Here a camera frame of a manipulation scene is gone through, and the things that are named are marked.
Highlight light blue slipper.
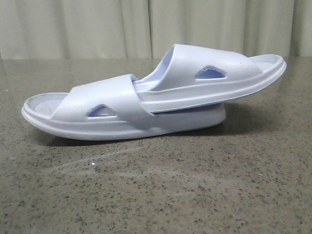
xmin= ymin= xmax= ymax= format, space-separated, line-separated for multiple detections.
xmin=133 ymin=44 xmax=286 ymax=113
xmin=21 ymin=75 xmax=226 ymax=140

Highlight pale grey-green curtain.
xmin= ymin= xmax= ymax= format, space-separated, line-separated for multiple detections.
xmin=0 ymin=0 xmax=312 ymax=59

